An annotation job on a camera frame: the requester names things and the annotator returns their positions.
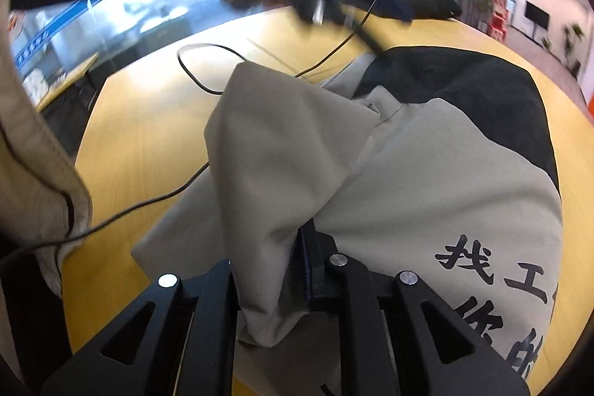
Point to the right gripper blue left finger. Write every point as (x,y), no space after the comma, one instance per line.
(176,338)

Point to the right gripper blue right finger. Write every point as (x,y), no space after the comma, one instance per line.
(396,335)

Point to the beige and black jacket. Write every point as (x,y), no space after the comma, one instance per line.
(430,159)

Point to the black folded garment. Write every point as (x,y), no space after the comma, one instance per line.
(419,9)

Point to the red crates stack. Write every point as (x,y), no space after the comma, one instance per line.
(497,23)

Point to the person's beige trousers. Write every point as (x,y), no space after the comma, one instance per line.
(43,200)

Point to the wall television screen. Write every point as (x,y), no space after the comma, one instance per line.
(537,16)

